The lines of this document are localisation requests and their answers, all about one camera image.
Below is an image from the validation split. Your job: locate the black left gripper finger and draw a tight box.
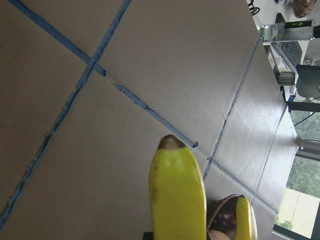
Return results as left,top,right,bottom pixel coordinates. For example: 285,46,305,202
142,231,153,240

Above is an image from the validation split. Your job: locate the yellow banana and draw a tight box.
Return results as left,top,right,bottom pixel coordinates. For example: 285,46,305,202
235,195,258,240
148,134,207,240

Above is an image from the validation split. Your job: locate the brown wicker basket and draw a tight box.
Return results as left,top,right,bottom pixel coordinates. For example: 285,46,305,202
206,194,240,233

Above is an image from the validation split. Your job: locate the pale pink apple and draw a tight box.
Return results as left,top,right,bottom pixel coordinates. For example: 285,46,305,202
208,229,230,240

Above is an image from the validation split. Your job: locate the dark red plum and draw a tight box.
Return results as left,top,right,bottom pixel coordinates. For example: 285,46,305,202
211,196,238,232

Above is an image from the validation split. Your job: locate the metal cup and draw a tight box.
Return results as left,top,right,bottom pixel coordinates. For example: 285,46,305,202
277,71,296,86

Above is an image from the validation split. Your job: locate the keyboard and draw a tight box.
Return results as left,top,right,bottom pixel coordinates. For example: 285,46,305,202
280,41,303,67

